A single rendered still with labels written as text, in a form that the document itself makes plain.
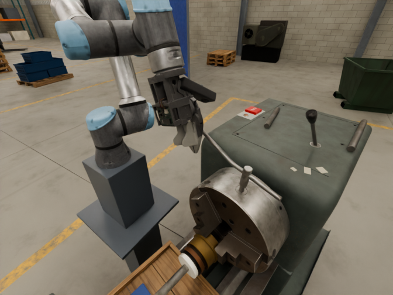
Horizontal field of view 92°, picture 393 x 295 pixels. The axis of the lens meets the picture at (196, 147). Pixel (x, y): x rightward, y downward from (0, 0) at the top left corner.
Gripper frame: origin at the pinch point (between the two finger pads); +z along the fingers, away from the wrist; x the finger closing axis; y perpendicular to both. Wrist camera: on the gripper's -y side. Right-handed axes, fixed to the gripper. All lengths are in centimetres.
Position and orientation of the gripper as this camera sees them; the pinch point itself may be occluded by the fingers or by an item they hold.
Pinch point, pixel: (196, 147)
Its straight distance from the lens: 51.5
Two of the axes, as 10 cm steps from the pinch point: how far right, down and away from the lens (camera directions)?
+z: 2.3, 9.1, 3.4
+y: -7.1, 4.0, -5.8
